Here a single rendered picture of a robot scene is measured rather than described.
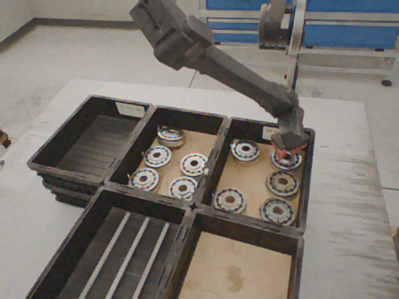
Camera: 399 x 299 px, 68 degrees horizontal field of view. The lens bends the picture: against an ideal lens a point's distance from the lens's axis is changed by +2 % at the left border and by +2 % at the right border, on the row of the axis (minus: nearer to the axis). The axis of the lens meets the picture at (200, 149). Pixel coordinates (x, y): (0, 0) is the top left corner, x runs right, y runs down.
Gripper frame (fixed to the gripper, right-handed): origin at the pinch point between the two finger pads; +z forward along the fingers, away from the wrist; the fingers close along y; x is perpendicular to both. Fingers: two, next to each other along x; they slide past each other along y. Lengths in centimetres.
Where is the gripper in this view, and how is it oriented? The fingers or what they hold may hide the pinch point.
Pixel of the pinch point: (286, 155)
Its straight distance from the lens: 104.5
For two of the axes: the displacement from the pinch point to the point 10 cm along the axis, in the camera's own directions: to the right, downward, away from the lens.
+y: 9.2, -3.4, 1.9
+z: 1.0, 6.7, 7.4
